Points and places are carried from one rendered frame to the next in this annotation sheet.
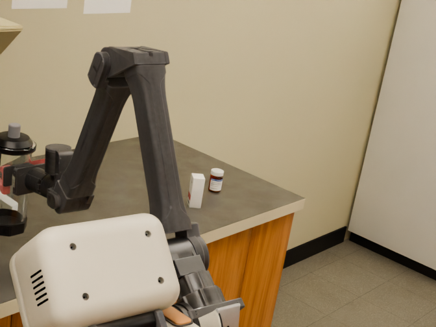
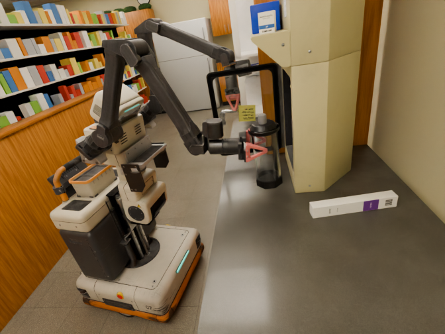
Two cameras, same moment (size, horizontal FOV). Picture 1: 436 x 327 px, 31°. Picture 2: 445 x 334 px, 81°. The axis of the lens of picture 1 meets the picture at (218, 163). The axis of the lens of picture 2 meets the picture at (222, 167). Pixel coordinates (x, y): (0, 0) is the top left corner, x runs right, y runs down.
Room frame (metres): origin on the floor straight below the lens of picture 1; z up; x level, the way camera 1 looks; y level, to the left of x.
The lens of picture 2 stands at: (2.39, -0.05, 1.54)
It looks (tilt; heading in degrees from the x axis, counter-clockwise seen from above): 28 degrees down; 152
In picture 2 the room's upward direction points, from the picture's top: 10 degrees counter-clockwise
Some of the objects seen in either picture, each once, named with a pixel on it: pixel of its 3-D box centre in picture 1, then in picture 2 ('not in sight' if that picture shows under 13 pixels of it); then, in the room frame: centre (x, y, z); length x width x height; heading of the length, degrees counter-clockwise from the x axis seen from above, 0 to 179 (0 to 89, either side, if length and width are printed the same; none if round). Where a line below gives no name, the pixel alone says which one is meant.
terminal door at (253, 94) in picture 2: not in sight; (246, 113); (1.43, 0.62, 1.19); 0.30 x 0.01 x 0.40; 54
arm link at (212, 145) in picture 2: (56, 185); (216, 144); (1.62, 0.35, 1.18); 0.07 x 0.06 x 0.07; 52
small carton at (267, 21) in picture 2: not in sight; (267, 22); (1.67, 0.58, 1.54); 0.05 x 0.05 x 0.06; 42
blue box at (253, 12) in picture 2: not in sight; (264, 18); (1.55, 0.67, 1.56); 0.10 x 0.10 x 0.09; 52
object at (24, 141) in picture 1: (13, 137); (262, 123); (1.72, 0.49, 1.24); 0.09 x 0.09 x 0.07
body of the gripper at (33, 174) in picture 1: (39, 181); (233, 146); (1.65, 0.40, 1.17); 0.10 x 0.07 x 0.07; 142
